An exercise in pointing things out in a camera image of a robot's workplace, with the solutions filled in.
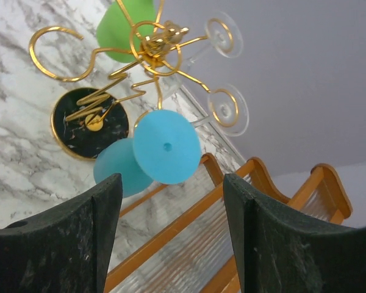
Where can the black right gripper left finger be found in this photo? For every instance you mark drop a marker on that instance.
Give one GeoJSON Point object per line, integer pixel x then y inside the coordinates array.
{"type": "Point", "coordinates": [66, 248]}

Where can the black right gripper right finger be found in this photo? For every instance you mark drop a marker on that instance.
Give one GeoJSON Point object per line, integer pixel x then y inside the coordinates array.
{"type": "Point", "coordinates": [279, 249]}

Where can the blue plastic goblet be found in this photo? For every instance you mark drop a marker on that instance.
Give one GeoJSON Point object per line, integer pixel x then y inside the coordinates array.
{"type": "Point", "coordinates": [165, 148]}

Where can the clear tall wine glass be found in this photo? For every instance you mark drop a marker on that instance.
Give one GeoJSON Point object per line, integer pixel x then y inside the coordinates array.
{"type": "Point", "coordinates": [228, 110]}

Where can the green plastic goblet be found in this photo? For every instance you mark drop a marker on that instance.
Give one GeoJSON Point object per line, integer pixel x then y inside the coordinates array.
{"type": "Point", "coordinates": [113, 30]}

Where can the wooden ribbed glass rack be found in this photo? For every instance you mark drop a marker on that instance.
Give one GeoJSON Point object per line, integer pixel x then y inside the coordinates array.
{"type": "Point", "coordinates": [194, 252]}

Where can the gold wine glass rack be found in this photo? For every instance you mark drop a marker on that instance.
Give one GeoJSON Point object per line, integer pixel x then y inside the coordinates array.
{"type": "Point", "coordinates": [84, 121]}

